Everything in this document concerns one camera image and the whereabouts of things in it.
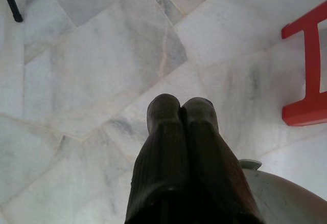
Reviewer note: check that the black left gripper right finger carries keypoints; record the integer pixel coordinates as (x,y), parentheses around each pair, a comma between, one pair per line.
(209,162)

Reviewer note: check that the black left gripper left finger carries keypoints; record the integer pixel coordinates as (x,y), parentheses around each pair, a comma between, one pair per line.
(161,162)

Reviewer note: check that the black metal stand leg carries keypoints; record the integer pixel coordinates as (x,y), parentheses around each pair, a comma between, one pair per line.
(11,1)

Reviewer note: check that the red plastic stool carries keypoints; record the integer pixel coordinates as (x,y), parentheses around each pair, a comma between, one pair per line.
(311,42)

